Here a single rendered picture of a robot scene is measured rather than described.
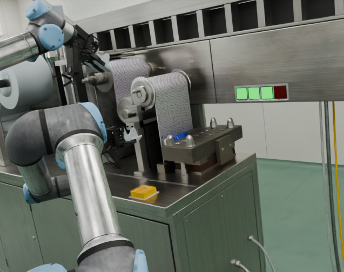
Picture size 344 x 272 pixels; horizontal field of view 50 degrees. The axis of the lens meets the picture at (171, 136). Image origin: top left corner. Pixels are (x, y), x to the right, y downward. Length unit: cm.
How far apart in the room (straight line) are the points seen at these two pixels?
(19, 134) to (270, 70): 106
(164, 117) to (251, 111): 284
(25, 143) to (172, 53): 112
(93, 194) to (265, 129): 366
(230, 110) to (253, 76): 288
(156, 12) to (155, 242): 112
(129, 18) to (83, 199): 142
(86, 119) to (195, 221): 67
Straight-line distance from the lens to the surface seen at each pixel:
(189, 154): 146
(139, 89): 159
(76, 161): 87
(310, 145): 421
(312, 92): 157
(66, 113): 94
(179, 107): 170
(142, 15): 202
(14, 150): 98
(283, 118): 424
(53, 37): 118
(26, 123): 94
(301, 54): 157
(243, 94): 169
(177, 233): 135
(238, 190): 167
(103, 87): 180
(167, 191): 141
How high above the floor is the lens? 141
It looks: 13 degrees down
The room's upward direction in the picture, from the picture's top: 8 degrees counter-clockwise
